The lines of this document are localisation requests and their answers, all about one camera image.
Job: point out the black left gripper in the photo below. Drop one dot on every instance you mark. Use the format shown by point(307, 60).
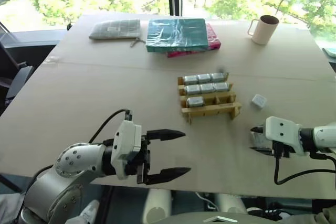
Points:
point(145, 163)

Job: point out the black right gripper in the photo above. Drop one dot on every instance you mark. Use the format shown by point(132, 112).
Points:
point(280, 151)

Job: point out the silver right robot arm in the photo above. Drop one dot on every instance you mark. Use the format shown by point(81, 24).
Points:
point(324, 134)

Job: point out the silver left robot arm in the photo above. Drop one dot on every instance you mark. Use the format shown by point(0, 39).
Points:
point(76, 161)

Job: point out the large brown cardboard sheet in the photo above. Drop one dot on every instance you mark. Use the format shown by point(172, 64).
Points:
point(105, 82)

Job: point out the white rounded cylinder shape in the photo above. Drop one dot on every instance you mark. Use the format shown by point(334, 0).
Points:
point(232, 204)
point(158, 204)

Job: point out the wooden slotted rack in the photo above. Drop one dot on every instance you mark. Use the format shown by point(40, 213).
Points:
point(210, 110)

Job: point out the white sneaker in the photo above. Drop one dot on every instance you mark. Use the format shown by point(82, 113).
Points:
point(89, 212)

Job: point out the teal flat item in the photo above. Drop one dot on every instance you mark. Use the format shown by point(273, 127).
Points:
point(330, 51)

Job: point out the pink book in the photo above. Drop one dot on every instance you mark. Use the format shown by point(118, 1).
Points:
point(213, 39)

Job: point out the teal plastic-wrapped book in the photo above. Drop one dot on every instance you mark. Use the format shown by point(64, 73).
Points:
point(176, 35)

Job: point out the grey checked zipper pouch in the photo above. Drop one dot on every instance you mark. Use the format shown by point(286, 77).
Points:
point(115, 28)

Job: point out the black office chair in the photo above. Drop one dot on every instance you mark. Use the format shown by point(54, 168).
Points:
point(18, 77)

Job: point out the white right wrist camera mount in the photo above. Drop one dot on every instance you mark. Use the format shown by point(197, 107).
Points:
point(282, 129)

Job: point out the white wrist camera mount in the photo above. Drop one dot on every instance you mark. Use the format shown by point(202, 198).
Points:
point(126, 140)
point(282, 129)

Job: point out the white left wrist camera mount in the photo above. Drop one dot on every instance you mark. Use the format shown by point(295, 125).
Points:
point(126, 140)

